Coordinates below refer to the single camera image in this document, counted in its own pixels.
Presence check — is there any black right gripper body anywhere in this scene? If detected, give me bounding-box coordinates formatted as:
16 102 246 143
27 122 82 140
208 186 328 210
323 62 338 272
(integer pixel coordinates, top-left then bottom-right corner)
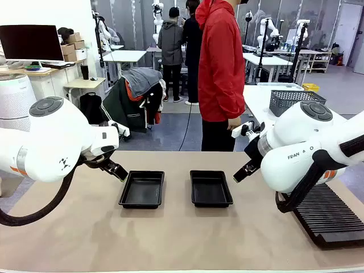
244 135 266 167

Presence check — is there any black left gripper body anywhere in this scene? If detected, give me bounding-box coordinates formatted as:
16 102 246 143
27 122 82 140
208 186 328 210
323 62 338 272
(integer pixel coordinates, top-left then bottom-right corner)
80 150 114 171

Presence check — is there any black ESD tray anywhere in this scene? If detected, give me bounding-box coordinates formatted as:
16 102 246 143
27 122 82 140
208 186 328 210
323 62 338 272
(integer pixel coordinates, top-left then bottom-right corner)
118 170 166 210
189 169 234 208

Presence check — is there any red-sleeved right forearm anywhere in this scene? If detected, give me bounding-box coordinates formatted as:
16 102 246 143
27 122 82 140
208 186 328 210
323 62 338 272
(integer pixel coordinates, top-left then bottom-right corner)
224 82 247 120

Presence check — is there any person right hand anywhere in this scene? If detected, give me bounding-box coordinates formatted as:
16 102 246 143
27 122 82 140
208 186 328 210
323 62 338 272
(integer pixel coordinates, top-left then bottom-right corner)
227 118 243 131

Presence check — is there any white side table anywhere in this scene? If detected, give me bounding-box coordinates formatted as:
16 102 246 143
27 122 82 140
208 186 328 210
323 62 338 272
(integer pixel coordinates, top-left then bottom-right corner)
243 84 364 127

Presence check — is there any black backpack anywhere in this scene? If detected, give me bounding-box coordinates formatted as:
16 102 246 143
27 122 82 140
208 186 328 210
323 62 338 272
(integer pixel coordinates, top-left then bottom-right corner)
79 92 104 126

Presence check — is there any dark green striped jacket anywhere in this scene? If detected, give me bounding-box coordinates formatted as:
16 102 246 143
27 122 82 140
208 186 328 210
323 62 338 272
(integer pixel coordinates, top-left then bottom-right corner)
100 76 148 142

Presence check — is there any grey mesh basket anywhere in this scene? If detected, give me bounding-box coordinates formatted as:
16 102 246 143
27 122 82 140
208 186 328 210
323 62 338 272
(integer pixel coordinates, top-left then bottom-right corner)
268 90 327 117

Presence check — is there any clear plastic bin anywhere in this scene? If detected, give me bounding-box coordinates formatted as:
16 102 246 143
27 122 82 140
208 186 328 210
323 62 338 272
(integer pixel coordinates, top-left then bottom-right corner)
257 82 305 92

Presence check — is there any black jacket with red trim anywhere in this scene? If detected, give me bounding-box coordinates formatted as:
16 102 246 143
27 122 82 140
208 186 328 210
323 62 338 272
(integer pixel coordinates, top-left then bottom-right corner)
140 82 164 126

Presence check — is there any small beige side table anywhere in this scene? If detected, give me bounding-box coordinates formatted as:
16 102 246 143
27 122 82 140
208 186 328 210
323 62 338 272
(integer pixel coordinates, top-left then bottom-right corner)
63 77 106 127

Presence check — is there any person in red jacket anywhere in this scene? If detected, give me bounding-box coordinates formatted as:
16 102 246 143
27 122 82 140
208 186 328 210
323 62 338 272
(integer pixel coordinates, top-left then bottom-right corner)
195 0 247 152

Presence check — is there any white desk with wood top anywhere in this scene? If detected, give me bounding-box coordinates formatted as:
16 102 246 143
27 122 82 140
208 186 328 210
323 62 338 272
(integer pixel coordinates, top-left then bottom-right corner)
0 59 88 103

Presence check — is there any grey hooded garment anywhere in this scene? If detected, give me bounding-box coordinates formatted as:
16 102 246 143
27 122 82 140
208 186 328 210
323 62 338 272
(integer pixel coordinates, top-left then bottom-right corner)
122 67 163 98

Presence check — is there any black slotted board rack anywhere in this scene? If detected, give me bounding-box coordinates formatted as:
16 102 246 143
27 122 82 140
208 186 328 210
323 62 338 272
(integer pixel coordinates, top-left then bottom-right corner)
292 183 364 250

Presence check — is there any black keyboard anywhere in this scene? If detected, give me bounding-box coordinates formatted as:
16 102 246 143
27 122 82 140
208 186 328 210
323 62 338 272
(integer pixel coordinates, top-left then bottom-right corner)
42 61 76 69

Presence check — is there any white air purifier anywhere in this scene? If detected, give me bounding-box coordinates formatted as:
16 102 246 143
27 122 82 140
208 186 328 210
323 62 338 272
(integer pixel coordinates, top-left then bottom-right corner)
0 73 37 132

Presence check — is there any metal storage shelf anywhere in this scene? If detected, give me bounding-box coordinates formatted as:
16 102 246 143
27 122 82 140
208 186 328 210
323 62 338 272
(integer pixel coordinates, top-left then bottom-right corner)
308 50 333 74

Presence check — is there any white background table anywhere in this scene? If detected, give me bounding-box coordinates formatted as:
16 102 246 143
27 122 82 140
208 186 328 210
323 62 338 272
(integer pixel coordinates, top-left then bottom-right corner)
102 50 147 86

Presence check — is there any black tripod stand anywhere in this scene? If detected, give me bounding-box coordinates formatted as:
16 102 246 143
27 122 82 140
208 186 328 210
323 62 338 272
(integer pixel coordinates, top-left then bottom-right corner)
94 11 105 69

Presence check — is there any person in black clothes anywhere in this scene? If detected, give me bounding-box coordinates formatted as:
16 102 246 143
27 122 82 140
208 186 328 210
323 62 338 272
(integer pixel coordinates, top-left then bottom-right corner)
181 0 203 106

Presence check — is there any seated person in grey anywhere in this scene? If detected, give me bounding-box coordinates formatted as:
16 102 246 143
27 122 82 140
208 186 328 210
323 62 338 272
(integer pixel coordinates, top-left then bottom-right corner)
99 16 121 46

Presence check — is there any black computer monitor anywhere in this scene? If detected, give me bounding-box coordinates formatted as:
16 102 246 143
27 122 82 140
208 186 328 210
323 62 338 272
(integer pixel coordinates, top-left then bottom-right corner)
0 24 65 62

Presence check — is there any person in grey hoodie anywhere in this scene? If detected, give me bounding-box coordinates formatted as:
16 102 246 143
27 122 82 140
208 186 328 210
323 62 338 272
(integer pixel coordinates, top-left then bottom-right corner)
158 7 185 104

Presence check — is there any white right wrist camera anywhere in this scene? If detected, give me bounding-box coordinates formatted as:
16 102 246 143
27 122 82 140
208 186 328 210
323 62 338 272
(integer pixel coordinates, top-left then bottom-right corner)
231 121 265 140

